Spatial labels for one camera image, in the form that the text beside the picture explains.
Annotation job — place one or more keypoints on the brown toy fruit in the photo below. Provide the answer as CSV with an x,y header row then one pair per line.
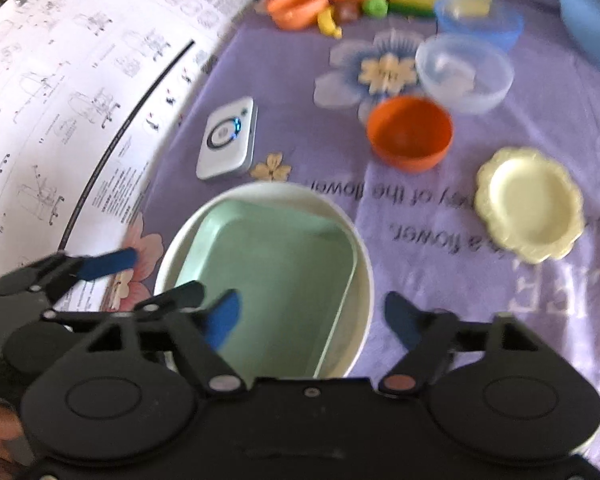
x,y
348,11

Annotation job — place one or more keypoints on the yellow toy banana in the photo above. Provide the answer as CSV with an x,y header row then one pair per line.
x,y
330,25

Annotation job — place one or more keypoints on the green toy fruit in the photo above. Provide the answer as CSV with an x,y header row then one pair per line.
x,y
375,5

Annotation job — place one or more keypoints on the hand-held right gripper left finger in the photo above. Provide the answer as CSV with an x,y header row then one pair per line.
x,y
225,320

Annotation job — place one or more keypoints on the clear plastic bowl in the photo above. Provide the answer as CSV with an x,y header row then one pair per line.
x,y
460,80

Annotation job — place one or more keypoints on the green rectangular plate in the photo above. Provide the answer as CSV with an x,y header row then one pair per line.
x,y
270,270

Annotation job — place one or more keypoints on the purple floral bedsheet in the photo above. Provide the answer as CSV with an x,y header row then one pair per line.
x,y
480,310

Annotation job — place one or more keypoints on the orange toy bowl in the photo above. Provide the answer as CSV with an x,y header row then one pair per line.
x,y
295,7

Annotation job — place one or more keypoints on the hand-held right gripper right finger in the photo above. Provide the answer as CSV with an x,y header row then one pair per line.
x,y
400,317

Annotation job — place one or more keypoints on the yellow scalloped plate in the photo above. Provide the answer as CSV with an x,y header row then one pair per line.
x,y
527,205

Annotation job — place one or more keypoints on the white pocket router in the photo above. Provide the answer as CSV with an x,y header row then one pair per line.
x,y
227,140

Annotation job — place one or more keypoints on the white round bowl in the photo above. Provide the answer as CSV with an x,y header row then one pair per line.
x,y
352,330

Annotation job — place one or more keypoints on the white instruction sheet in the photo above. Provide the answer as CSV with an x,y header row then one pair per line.
x,y
55,110

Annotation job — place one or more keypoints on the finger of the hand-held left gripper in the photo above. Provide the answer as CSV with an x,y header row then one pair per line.
x,y
110,262
175,295

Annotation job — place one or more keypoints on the blue plastic bowl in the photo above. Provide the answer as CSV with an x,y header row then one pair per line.
x,y
500,30

